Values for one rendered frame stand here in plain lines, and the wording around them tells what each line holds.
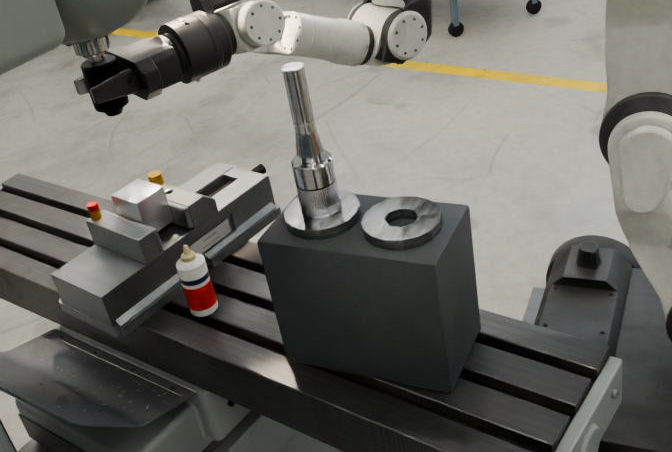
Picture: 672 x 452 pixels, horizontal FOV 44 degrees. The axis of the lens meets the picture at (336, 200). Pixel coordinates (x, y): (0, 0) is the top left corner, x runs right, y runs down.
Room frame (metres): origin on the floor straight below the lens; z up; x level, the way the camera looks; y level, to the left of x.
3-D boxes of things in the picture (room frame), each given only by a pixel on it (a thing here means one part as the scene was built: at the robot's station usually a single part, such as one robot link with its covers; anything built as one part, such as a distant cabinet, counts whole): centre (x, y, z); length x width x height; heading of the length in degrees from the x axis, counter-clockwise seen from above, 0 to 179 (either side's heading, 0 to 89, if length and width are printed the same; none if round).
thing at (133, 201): (1.08, 0.28, 1.03); 0.06 x 0.05 x 0.06; 46
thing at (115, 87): (1.04, 0.26, 1.23); 0.06 x 0.02 x 0.03; 124
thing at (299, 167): (0.83, 0.02, 1.18); 0.05 x 0.05 x 0.01
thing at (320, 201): (0.83, 0.02, 1.15); 0.05 x 0.05 x 0.06
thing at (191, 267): (0.95, 0.21, 0.97); 0.04 x 0.04 x 0.11
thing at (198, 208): (1.12, 0.24, 1.01); 0.12 x 0.06 x 0.04; 46
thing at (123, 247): (1.10, 0.26, 0.97); 0.35 x 0.15 x 0.11; 136
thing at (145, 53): (1.12, 0.20, 1.23); 0.13 x 0.12 x 0.10; 34
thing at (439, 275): (0.81, -0.02, 1.02); 0.22 x 0.12 x 0.20; 59
